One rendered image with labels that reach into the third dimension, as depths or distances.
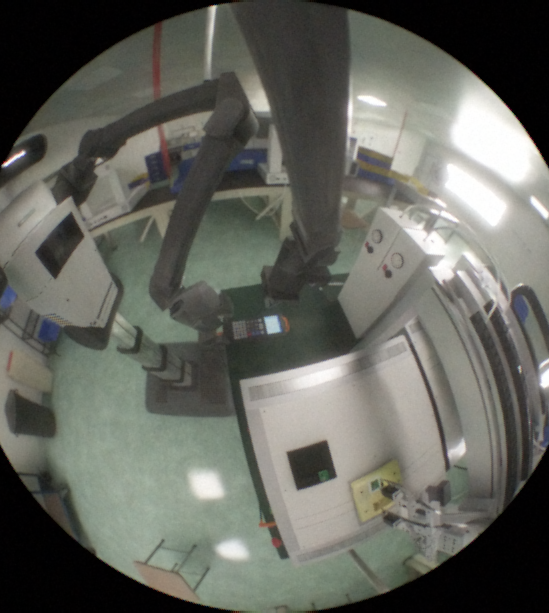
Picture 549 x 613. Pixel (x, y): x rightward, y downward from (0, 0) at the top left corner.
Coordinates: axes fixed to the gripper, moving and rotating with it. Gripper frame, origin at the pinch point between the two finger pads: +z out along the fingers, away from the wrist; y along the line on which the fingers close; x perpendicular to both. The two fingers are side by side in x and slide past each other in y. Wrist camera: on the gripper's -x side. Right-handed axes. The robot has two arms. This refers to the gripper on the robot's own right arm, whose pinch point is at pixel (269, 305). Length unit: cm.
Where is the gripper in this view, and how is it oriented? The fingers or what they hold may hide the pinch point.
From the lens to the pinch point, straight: 47.4
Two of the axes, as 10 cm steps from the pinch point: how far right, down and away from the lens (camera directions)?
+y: -2.1, -8.2, 5.4
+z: -3.0, 5.8, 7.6
